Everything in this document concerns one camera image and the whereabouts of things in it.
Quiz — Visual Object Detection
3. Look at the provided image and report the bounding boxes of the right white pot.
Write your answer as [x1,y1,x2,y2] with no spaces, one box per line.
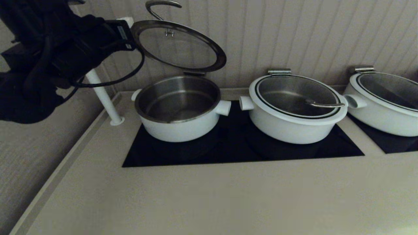
[349,72,418,117]

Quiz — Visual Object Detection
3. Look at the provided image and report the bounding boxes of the white metal pole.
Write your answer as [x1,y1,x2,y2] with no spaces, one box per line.
[86,69,125,126]

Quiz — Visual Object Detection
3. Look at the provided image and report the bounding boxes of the wide black glass cooktop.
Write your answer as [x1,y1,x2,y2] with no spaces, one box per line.
[122,101,364,168]

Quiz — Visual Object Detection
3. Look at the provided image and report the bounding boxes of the white pot with steel insert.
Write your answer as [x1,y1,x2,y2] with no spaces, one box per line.
[239,96,347,145]
[131,76,232,143]
[342,82,418,137]

